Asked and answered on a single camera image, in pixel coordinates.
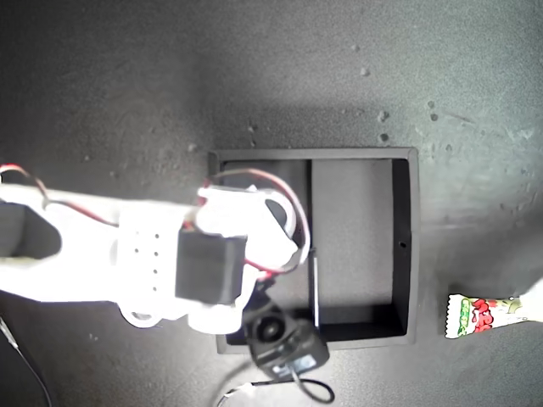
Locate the green red snack bar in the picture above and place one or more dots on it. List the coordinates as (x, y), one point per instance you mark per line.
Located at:
(479, 316)

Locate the black compartment tray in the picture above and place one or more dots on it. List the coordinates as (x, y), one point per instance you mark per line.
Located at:
(352, 203)

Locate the black camera box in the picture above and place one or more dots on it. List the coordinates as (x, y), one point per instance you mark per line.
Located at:
(284, 339)

